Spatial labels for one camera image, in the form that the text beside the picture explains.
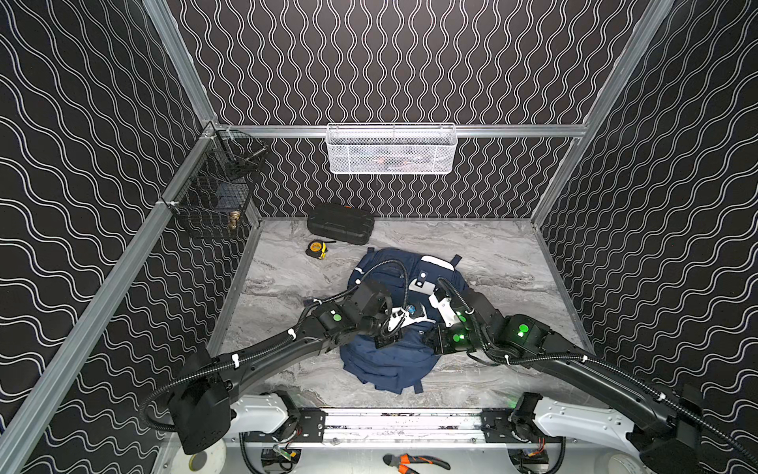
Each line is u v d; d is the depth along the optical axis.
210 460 0.70
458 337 0.61
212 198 0.96
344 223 1.16
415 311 0.63
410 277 0.91
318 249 1.07
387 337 0.62
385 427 0.76
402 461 0.69
